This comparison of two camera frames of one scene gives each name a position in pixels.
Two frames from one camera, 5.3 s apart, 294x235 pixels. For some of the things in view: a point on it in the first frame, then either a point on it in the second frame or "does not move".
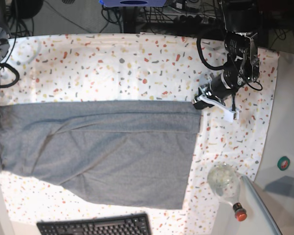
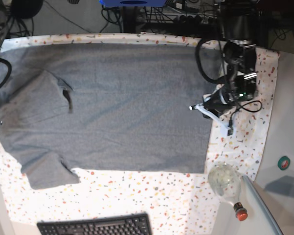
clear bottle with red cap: [224, 179] does not move
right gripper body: [202, 101] → [215, 105]
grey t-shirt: [137, 153] does not move
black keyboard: [136, 224] does not move
